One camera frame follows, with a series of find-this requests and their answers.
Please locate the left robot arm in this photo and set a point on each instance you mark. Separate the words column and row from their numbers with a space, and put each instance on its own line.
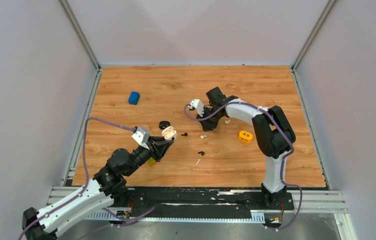
column 105, row 188

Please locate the blue toy block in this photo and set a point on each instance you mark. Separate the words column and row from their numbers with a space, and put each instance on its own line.
column 134, row 98

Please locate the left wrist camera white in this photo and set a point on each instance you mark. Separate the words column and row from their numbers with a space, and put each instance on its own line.
column 140, row 136

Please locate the orange green toy block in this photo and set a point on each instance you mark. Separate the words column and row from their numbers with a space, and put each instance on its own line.
column 151, row 161

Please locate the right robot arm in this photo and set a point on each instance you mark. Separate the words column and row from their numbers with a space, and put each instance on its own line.
column 272, row 130

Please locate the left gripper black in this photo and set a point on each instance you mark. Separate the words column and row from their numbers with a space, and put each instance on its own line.
column 158, row 146

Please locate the white earbud charging case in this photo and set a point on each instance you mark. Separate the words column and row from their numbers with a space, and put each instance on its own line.
column 169, row 133

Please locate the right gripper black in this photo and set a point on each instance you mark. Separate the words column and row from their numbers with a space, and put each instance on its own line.
column 207, row 126

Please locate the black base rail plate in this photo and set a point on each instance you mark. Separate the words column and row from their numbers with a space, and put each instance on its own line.
column 200, row 202

